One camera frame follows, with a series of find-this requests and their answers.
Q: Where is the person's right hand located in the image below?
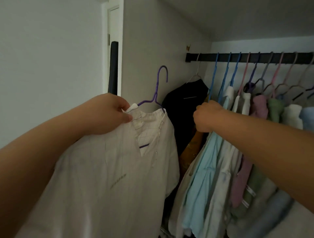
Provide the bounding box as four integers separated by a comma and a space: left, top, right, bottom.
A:
193, 100, 227, 133

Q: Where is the person's left hand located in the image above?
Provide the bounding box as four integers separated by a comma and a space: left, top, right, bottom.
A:
82, 93, 133, 136

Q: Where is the purple clothes hanger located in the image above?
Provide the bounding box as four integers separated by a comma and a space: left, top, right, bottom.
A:
137, 65, 169, 149

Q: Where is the light blue shirt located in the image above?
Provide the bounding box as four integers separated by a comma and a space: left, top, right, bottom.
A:
182, 98, 232, 238

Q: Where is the white checked shirt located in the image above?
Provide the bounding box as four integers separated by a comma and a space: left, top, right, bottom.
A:
15, 103, 181, 238

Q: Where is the person's right forearm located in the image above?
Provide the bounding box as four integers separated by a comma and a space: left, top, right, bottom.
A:
218, 108, 314, 214

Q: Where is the person's left forearm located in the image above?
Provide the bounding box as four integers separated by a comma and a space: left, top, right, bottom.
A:
0, 102, 89, 238

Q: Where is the dark navy shirt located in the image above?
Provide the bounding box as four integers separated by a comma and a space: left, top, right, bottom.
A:
162, 79, 209, 157

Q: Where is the orange garment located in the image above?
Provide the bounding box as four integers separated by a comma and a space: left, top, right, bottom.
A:
179, 94, 211, 177

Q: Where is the row of coloured plastic hangers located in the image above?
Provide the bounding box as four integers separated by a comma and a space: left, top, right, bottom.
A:
186, 51, 314, 103

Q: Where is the black upright board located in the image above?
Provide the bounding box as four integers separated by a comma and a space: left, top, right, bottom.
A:
108, 41, 119, 95

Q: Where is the black closet rod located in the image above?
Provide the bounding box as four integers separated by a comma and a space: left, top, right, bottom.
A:
186, 52, 314, 65

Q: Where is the mauve pink shirt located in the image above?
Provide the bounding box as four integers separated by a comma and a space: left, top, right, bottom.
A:
231, 94, 269, 209

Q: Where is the green shirt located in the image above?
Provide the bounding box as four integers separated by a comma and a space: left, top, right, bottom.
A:
234, 98, 285, 219

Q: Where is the white hanging shirt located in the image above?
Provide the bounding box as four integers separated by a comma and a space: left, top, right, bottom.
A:
199, 86, 252, 238

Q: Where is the sky blue shirt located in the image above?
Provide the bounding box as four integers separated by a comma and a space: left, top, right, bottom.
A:
243, 107, 314, 238

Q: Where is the white door frame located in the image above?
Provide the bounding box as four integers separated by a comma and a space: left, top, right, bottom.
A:
102, 0, 124, 96

